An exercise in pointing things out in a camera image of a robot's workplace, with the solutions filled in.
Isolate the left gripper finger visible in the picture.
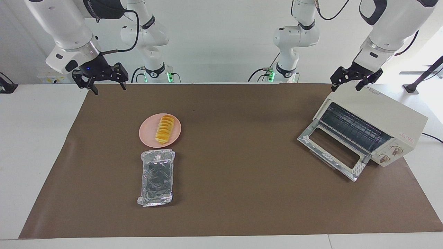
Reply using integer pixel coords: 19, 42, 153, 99
331, 67, 352, 92
356, 68, 383, 91

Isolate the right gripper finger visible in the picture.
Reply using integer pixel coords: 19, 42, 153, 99
72, 69, 99, 95
111, 63, 129, 91

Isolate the sliced yellow bread loaf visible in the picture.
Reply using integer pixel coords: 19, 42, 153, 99
155, 115, 175, 145

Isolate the aluminium foil baking tray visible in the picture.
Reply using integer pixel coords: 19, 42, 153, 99
137, 149, 176, 207

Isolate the cream toaster oven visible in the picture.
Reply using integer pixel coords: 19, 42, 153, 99
313, 82, 429, 167

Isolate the glass oven door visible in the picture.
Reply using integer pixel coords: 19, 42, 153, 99
297, 122, 371, 182

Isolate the black stand with long boom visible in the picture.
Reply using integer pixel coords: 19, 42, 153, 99
403, 55, 443, 94

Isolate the pink round plate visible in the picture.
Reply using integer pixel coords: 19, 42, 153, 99
139, 113, 182, 149

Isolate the black stand with flat foot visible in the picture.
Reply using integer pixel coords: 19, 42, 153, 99
0, 72, 18, 94

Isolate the brown table mat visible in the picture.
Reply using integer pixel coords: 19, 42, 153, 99
18, 83, 443, 239

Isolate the white wall socket box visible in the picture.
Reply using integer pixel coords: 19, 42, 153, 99
36, 68, 75, 84

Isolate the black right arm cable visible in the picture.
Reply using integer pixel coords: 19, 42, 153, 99
99, 10, 140, 56

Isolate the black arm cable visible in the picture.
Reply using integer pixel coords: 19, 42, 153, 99
99, 10, 140, 56
313, 0, 420, 56

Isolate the oven wire rack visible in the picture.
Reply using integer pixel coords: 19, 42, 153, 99
318, 103, 393, 153

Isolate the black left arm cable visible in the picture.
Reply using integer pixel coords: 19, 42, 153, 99
313, 0, 420, 56

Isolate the black oven power cable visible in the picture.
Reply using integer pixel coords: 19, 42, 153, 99
422, 132, 443, 144

